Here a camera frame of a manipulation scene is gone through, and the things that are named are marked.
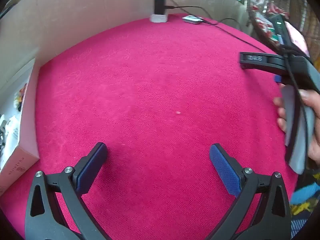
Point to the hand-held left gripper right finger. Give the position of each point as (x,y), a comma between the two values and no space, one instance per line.
(225,172)

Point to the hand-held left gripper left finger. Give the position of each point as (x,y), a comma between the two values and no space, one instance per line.
(91,170)

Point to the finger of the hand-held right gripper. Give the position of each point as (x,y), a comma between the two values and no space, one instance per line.
(255,60)

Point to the white cardboard box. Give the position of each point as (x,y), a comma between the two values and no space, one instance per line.
(28,130)

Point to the person's right hand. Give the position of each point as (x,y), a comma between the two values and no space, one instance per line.
(315,120)

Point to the blue yellow cloth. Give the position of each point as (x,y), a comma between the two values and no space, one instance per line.
(303,195)

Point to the white charging puck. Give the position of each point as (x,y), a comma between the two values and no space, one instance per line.
(192,20)

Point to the white rounded item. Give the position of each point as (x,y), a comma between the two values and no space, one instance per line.
(13,128)

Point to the multicoloured small item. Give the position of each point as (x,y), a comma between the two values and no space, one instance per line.
(20,97)

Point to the pink embossed table cloth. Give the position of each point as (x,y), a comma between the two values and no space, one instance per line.
(150,80)

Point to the black power adapter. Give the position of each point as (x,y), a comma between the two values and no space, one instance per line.
(159,6)

